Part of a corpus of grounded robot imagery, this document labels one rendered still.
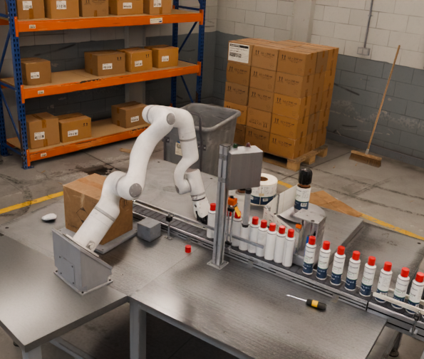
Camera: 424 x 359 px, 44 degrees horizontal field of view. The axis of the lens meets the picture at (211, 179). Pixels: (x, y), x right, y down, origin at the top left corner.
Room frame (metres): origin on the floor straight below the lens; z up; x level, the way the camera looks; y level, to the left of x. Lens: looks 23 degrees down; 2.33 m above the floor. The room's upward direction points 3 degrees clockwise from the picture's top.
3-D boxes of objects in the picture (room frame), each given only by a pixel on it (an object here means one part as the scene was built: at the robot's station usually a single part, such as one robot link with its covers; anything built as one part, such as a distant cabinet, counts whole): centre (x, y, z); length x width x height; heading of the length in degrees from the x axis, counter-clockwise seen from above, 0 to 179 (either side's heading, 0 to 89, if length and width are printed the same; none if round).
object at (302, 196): (2.93, -0.57, 1.04); 0.09 x 0.09 x 0.29
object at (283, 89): (6.50, -0.78, 0.70); 1.20 x 0.82 x 1.39; 52
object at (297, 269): (2.52, -0.10, 0.86); 1.65 x 0.08 x 0.04; 58
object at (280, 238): (2.35, -0.37, 0.98); 0.05 x 0.05 x 0.20
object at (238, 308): (2.67, -0.05, 0.82); 2.10 x 1.50 x 0.02; 58
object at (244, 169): (2.39, -0.15, 1.38); 0.17 x 0.10 x 0.19; 113
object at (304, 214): (2.37, -0.51, 1.14); 0.14 x 0.11 x 0.01; 58
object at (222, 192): (2.37, -0.06, 1.16); 0.04 x 0.04 x 0.67; 58
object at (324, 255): (2.22, -0.58, 0.98); 0.05 x 0.05 x 0.20
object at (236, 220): (2.49, -0.15, 0.98); 0.05 x 0.05 x 0.20
